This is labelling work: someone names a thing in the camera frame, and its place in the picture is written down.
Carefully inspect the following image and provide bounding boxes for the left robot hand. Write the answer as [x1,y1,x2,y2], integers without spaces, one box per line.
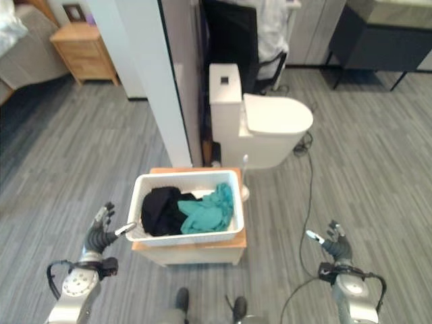
[82,201,137,254]

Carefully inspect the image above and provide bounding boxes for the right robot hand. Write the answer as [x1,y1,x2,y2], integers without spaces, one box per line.
[305,220,353,261]

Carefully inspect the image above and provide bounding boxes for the white plastic laundry basket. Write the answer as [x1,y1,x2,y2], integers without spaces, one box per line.
[126,169,246,247]

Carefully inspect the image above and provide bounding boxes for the black garment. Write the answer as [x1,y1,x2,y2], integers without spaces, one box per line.
[140,186,203,237]

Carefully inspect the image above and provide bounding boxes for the small wooden stool table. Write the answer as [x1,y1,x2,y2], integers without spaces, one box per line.
[131,167,248,267]

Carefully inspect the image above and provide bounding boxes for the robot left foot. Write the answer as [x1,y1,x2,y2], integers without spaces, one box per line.
[175,287,190,312]

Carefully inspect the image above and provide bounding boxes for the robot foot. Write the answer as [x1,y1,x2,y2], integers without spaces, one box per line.
[175,287,190,312]
[232,296,248,321]

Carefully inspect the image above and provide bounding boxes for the white toilet brush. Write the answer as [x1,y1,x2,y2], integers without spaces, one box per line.
[240,154,251,203]

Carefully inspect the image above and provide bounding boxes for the teal garment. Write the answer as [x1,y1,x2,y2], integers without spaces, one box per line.
[177,182,234,235]

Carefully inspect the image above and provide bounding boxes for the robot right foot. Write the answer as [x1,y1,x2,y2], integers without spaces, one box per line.
[232,296,248,321]

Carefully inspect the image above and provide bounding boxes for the white toilet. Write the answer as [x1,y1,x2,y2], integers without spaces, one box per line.
[208,63,315,169]

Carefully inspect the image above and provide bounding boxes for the white partition panel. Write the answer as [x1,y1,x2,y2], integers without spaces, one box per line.
[86,0,203,169]

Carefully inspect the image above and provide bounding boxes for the wooden nightstand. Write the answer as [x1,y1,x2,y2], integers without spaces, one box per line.
[49,22,121,87]

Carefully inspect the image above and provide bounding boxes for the bed with grey cover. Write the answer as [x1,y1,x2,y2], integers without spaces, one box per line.
[0,0,72,105]

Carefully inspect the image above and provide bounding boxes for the dark cabinet on legs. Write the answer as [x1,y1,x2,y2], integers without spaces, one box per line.
[324,0,432,92]

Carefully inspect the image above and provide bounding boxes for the black office chair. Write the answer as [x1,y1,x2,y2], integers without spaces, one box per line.
[200,0,288,96]

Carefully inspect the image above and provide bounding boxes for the white cloth on chair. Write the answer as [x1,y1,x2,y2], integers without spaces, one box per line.
[232,0,291,63]

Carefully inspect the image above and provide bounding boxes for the black floor cable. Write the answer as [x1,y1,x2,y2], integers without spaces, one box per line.
[279,101,335,324]

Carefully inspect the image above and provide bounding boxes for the dark picture frame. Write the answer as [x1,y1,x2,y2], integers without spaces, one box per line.
[62,3,86,23]

